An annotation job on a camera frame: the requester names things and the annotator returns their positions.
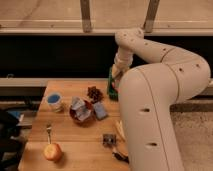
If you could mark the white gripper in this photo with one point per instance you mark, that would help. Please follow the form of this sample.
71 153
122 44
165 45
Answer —
123 59

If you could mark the grey eraser block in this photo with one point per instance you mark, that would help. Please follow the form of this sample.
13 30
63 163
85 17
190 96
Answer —
118 77

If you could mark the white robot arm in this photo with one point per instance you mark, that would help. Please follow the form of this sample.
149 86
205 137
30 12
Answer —
154 76

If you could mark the green plastic tray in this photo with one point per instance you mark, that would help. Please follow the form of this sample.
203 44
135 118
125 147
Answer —
112 93

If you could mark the dark pine cone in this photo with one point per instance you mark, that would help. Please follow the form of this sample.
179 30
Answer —
94 94

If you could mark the red apple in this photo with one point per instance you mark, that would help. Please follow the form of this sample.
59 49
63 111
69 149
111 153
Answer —
52 152

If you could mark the black object at left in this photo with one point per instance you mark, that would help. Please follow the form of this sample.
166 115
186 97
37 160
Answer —
9 128

